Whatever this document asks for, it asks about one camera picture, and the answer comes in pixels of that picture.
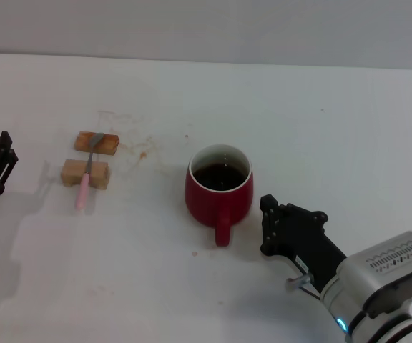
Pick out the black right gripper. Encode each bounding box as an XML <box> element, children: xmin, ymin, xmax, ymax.
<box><xmin>260</xmin><ymin>194</ymin><xmax>348</xmax><ymax>294</ymax></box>

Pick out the pink handled metal spoon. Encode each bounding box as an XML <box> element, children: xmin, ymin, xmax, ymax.
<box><xmin>75</xmin><ymin>132</ymin><xmax>106</xmax><ymax>210</ymax></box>

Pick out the red ceramic cup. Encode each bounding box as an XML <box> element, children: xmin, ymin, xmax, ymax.
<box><xmin>185</xmin><ymin>144</ymin><xmax>254</xmax><ymax>247</ymax></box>

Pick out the metal wrist connector plug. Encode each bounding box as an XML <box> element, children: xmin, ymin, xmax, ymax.
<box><xmin>286</xmin><ymin>273</ymin><xmax>322</xmax><ymax>299</ymax></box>

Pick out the pale wooden block with feet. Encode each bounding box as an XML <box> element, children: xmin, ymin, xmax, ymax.
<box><xmin>61</xmin><ymin>159</ymin><xmax>112</xmax><ymax>190</ymax></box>

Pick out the dark brown coffee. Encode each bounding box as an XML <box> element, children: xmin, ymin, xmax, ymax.
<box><xmin>192</xmin><ymin>163</ymin><xmax>246</xmax><ymax>192</ymax></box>

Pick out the stained wooden block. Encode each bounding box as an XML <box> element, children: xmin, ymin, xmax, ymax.
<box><xmin>74</xmin><ymin>131</ymin><xmax>120</xmax><ymax>156</ymax></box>

